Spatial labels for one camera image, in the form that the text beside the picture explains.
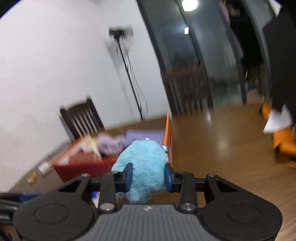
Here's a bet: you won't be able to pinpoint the purple fluffy towel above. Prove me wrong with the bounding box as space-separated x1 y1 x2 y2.
97 134 127 155

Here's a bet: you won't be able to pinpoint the orange peel pieces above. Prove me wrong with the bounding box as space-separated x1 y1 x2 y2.
262 102 296 156

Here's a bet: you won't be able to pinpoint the white crumpled paper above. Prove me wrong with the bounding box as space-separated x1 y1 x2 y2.
263 104 291 134

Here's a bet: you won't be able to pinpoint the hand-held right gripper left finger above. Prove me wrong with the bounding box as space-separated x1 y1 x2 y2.
58 162 134 213

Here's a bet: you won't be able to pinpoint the dark wooden chair with rail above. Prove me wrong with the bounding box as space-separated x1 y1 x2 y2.
161 68 213 117

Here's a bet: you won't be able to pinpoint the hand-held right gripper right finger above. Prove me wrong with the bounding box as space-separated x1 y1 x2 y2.
164 162 238 213

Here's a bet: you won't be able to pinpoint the dark framed sliding glass door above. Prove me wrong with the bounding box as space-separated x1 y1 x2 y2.
136 0 274 110

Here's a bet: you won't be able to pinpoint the pile of dried petals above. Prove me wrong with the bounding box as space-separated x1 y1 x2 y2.
27 172 38 185

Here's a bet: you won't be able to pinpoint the black studio light on stand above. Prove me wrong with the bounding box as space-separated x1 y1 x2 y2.
108 25 149 121

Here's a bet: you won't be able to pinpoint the dark wooden slatted chair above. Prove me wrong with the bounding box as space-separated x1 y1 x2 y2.
60 97 105 141

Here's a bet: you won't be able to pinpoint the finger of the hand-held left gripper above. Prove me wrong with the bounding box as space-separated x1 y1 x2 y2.
0 193 41 205

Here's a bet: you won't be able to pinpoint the light blue plush toy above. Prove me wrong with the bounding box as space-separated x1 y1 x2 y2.
112 138 170 204

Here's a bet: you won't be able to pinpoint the white and yellow sheep plush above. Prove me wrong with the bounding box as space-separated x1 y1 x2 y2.
80 135 102 158

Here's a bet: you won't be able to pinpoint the white charger block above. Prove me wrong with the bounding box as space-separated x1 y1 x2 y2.
38 162 53 176

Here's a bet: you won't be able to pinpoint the red cardboard box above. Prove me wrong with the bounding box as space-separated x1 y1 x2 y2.
53 112 173 183

